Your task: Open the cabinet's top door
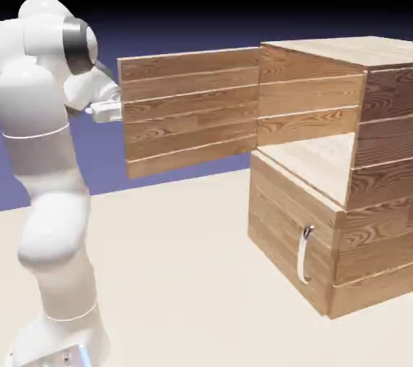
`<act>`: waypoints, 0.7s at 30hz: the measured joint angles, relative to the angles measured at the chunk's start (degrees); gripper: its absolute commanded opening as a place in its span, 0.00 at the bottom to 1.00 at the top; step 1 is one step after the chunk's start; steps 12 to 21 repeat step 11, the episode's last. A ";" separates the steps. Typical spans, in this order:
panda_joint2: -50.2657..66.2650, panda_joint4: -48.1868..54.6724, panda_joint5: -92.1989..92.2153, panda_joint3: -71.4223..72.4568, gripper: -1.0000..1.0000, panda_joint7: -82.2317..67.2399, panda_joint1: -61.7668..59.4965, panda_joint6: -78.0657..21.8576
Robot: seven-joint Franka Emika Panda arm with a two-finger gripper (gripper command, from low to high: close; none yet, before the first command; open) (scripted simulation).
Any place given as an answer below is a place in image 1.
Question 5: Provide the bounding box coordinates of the wide wood plank door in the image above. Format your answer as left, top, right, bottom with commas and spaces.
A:
116, 46, 262, 181

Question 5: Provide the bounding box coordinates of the light wood cabinet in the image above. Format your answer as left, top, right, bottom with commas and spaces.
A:
247, 35, 413, 320

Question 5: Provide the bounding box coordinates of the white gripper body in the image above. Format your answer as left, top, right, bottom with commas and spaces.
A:
85, 100, 124, 124

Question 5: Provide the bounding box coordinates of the wood door with handle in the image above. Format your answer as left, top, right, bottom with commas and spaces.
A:
247, 151, 347, 320

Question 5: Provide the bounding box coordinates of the curved silver door handle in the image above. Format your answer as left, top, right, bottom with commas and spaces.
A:
296, 224, 316, 285

